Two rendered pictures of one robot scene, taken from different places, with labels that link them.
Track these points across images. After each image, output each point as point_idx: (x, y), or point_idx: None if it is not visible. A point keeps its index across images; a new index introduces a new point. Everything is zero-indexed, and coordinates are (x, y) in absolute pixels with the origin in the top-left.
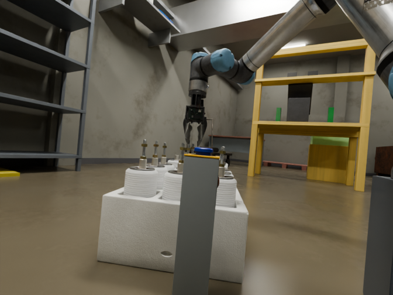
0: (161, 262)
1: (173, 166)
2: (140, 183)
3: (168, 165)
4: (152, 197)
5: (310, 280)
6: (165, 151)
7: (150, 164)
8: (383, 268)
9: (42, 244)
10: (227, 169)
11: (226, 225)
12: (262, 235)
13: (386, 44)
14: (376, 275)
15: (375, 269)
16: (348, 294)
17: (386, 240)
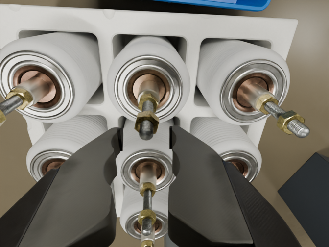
0: None
1: (83, 91)
2: None
3: (70, 111)
4: (116, 207)
5: (279, 146)
6: (11, 110)
7: (36, 159)
8: (311, 215)
9: (8, 152)
10: (283, 83)
11: None
12: (292, 41)
13: None
14: (313, 198)
15: (318, 196)
16: (299, 156)
17: (326, 236)
